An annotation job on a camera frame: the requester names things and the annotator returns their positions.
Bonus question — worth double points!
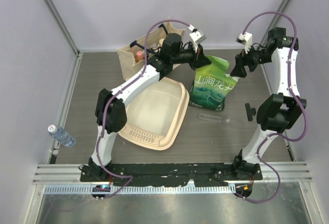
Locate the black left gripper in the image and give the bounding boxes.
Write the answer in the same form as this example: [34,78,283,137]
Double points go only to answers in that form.
[171,43,212,71]

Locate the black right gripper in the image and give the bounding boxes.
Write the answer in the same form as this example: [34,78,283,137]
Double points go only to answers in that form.
[230,42,272,78]

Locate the green litter bag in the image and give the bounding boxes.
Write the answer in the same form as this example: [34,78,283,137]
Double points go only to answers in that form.
[189,55,239,111]

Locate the black bag clip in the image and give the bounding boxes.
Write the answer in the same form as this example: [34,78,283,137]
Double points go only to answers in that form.
[245,103,257,122]

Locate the clear plastic scoop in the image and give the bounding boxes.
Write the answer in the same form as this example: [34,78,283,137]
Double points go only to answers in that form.
[198,113,231,124]

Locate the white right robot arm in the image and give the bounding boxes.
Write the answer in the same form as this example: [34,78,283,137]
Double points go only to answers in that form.
[230,27,307,180]

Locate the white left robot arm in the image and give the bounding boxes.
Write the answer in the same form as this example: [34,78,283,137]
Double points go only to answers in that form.
[88,30,211,182]

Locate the cream plastic litter box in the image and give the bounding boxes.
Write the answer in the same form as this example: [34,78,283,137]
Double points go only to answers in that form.
[119,78,189,151]

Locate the beige capped bottle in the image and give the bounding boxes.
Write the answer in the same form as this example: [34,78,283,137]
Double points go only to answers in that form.
[158,39,164,47]

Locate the pink capped bottle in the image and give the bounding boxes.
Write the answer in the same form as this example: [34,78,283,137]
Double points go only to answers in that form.
[135,50,144,63]

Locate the beige canvas tote bag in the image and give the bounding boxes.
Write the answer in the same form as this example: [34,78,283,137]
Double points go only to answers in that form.
[117,16,186,82]

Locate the clear water bottle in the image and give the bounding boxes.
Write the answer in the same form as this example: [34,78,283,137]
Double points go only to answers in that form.
[47,124,75,147]

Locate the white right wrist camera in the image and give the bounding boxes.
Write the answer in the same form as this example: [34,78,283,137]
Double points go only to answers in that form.
[236,32,252,54]

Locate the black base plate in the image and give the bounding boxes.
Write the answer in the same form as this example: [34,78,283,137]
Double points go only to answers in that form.
[79,163,263,187]

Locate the perforated cable duct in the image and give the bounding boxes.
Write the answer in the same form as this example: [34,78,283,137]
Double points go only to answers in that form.
[44,183,236,195]

